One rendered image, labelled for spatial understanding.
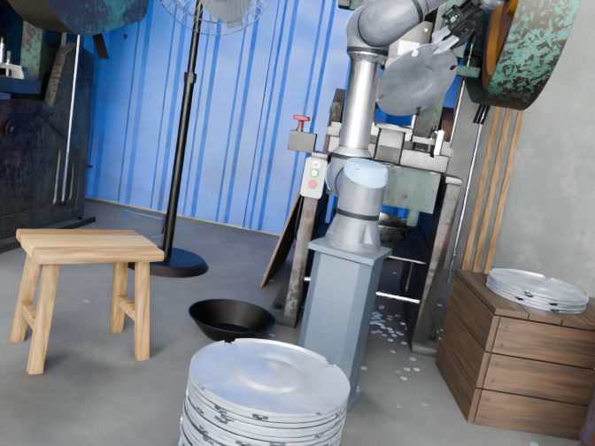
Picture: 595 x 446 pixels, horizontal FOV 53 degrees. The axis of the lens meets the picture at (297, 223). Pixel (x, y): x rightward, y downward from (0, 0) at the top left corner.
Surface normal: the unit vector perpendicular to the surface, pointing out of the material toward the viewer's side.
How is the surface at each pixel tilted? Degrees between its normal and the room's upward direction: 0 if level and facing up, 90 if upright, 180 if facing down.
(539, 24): 113
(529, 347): 90
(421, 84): 125
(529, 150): 90
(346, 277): 90
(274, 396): 0
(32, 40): 90
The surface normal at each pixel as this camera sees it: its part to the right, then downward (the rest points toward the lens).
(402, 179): -0.12, 0.17
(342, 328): -0.40, 0.11
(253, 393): 0.17, -0.97
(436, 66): 0.32, 0.76
